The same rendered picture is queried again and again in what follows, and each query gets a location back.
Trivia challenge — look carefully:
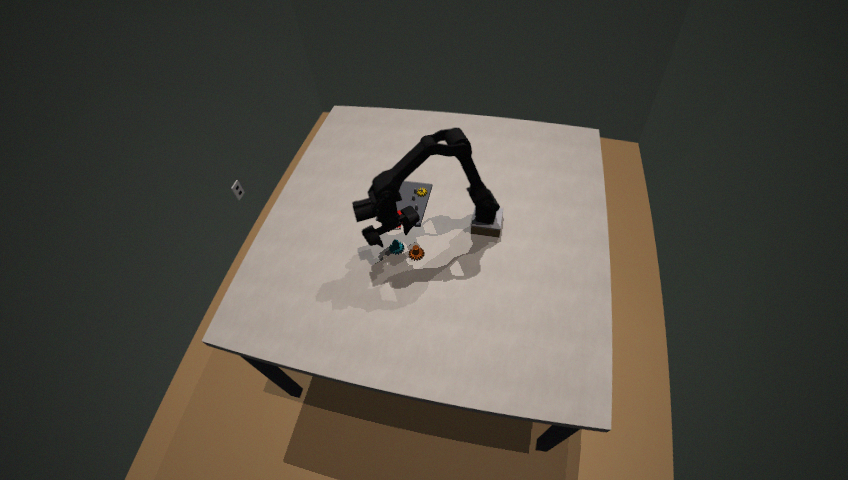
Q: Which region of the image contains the teal gear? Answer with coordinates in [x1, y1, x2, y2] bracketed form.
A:
[389, 240, 404, 255]

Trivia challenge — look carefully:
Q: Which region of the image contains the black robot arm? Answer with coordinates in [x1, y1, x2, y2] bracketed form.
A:
[352, 128, 500, 225]

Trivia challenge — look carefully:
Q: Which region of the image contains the orange gear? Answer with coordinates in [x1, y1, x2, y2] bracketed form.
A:
[409, 245, 424, 261]

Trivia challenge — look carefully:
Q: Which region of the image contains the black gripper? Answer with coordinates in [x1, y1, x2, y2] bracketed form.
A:
[361, 206, 420, 248]

